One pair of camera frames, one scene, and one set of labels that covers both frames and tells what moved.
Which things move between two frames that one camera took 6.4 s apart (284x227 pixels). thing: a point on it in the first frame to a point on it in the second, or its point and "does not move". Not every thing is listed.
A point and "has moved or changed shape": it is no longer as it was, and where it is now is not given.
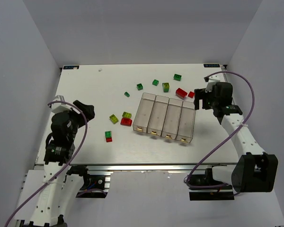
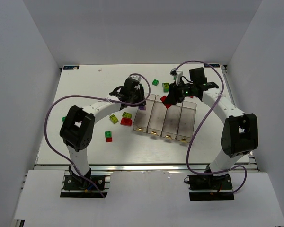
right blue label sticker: (211, 65) does not move
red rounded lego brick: (126, 121) does not move
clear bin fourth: (185, 131) does not move
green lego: (108, 134) does not move
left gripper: (80, 113) to (137, 99)
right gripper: (204, 99) to (173, 93)
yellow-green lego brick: (113, 118) does not move
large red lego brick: (181, 93) has moved or changed shape
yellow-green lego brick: (126, 114) does not move
